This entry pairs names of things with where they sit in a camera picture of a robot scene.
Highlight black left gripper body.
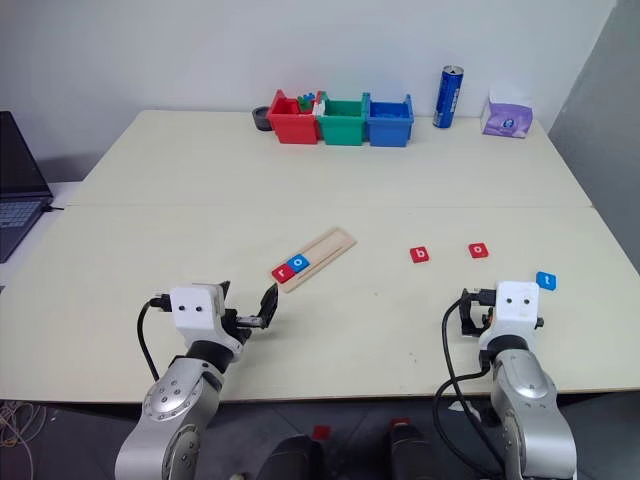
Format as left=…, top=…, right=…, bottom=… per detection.
left=220, top=298, right=266, bottom=346

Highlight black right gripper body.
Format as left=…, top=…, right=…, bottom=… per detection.
left=459, top=288, right=495, bottom=336

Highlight wooden letter tray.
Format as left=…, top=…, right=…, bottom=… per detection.
left=269, top=226, right=358, bottom=294

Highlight dark rounded shape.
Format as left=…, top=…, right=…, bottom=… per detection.
left=383, top=422, right=442, bottom=480
left=259, top=433, right=327, bottom=480

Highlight black round holder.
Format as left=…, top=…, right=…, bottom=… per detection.
left=251, top=104, right=276, bottom=134

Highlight red plastic bin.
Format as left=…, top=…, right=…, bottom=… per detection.
left=266, top=89, right=322, bottom=146

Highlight green plastic bin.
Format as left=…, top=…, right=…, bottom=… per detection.
left=315, top=90, right=369, bottom=148

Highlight purple tissue pack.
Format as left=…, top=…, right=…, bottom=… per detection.
left=480, top=89, right=534, bottom=141

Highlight blue plastic bin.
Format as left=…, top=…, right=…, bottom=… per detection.
left=363, top=91, right=416, bottom=148

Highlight blue drink can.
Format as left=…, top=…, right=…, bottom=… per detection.
left=431, top=64, right=467, bottom=130

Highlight dark laptop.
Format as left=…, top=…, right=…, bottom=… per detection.
left=0, top=110, right=55, bottom=264

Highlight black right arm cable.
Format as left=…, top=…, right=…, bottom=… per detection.
left=431, top=288, right=507, bottom=476

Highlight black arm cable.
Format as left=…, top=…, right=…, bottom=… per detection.
left=431, top=288, right=507, bottom=476
left=137, top=295, right=172, bottom=385

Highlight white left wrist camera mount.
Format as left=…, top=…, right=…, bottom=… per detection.
left=167, top=282, right=225, bottom=346

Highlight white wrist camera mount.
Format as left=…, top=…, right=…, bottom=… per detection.
left=491, top=280, right=545, bottom=347
left=167, top=282, right=225, bottom=346

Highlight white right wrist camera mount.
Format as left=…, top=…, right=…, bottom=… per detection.
left=491, top=280, right=545, bottom=347

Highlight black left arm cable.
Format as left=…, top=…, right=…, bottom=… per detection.
left=137, top=295, right=172, bottom=385

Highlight tangled light floor cables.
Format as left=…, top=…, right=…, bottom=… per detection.
left=0, top=398, right=49, bottom=477

